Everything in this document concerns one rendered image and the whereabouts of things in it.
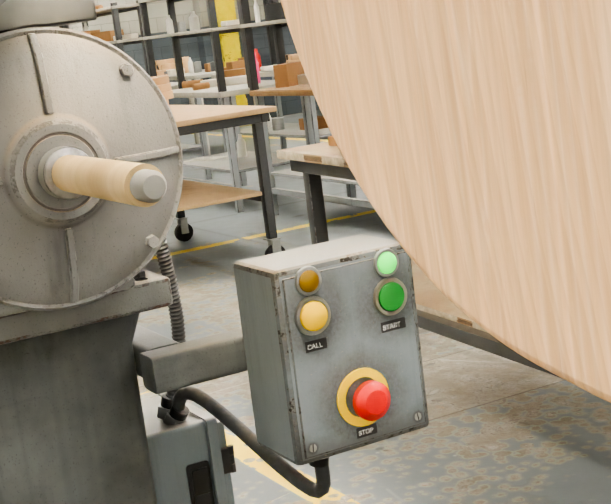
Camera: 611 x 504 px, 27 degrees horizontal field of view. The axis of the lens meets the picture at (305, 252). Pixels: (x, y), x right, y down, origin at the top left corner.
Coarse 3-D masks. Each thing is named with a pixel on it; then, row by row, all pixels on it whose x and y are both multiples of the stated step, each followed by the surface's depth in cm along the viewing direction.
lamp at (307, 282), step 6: (300, 270) 122; (306, 270) 122; (300, 276) 122; (306, 276) 122; (312, 276) 122; (318, 276) 122; (300, 282) 121; (306, 282) 122; (312, 282) 122; (318, 282) 122; (300, 288) 122; (306, 288) 122; (312, 288) 122; (318, 288) 123; (306, 294) 122
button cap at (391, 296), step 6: (390, 282) 126; (384, 288) 126; (390, 288) 126; (396, 288) 127; (402, 288) 127; (384, 294) 126; (390, 294) 126; (396, 294) 127; (402, 294) 127; (384, 300) 126; (390, 300) 126; (396, 300) 127; (402, 300) 127; (384, 306) 126; (390, 306) 126; (396, 306) 127
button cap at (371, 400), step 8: (368, 384) 124; (376, 384) 124; (360, 392) 124; (368, 392) 124; (376, 392) 124; (384, 392) 125; (360, 400) 124; (368, 400) 124; (376, 400) 124; (384, 400) 125; (360, 408) 124; (368, 408) 124; (376, 408) 124; (384, 408) 125; (360, 416) 124; (368, 416) 124; (376, 416) 125
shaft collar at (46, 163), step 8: (48, 152) 108; (56, 152) 107; (64, 152) 107; (72, 152) 108; (80, 152) 108; (40, 160) 108; (48, 160) 107; (56, 160) 107; (40, 168) 108; (48, 168) 107; (40, 176) 108; (48, 176) 107; (48, 184) 107; (48, 192) 108; (56, 192) 107; (64, 192) 108
